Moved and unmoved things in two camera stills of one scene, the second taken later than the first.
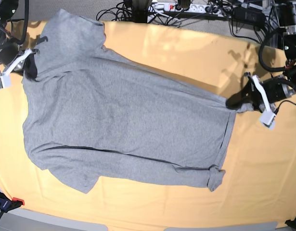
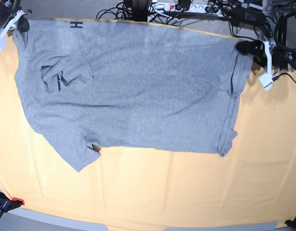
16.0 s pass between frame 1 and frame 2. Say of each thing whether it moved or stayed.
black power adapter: stayed
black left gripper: moved
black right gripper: moved
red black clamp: stayed
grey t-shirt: moved
